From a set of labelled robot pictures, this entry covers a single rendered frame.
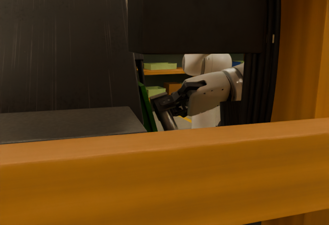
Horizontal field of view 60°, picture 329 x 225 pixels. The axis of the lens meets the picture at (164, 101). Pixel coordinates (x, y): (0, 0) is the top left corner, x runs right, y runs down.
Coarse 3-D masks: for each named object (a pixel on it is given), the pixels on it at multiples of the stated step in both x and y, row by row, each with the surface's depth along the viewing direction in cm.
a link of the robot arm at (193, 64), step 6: (186, 54) 132; (192, 54) 127; (198, 54) 124; (204, 54) 122; (186, 60) 131; (192, 60) 127; (198, 60) 125; (204, 60) 130; (186, 66) 131; (192, 66) 129; (198, 66) 129; (204, 66) 130; (186, 72) 134; (192, 72) 132; (198, 72) 132
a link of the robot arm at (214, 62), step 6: (210, 54) 131; (216, 54) 131; (222, 54) 131; (228, 54) 133; (210, 60) 130; (216, 60) 130; (222, 60) 130; (228, 60) 131; (210, 66) 130; (216, 66) 130; (222, 66) 131; (228, 66) 131; (204, 72) 132; (210, 72) 132
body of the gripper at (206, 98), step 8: (216, 72) 64; (184, 80) 63; (192, 80) 62; (200, 80) 62; (208, 80) 63; (216, 80) 63; (224, 80) 63; (200, 88) 61; (208, 88) 62; (216, 88) 62; (224, 88) 63; (232, 88) 64; (192, 96) 61; (200, 96) 62; (208, 96) 63; (216, 96) 64; (224, 96) 66; (232, 96) 65; (184, 104) 70; (192, 104) 64; (200, 104) 65; (208, 104) 66; (216, 104) 68; (192, 112) 67; (200, 112) 69
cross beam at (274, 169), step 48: (0, 144) 25; (48, 144) 25; (96, 144) 25; (144, 144) 25; (192, 144) 25; (240, 144) 26; (288, 144) 28; (0, 192) 22; (48, 192) 22; (96, 192) 24; (144, 192) 25; (192, 192) 26; (240, 192) 27; (288, 192) 29
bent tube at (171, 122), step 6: (150, 96) 63; (156, 96) 63; (162, 96) 63; (150, 102) 64; (156, 108) 64; (162, 114) 62; (168, 114) 62; (162, 120) 62; (168, 120) 61; (174, 120) 62; (168, 126) 60; (174, 126) 61
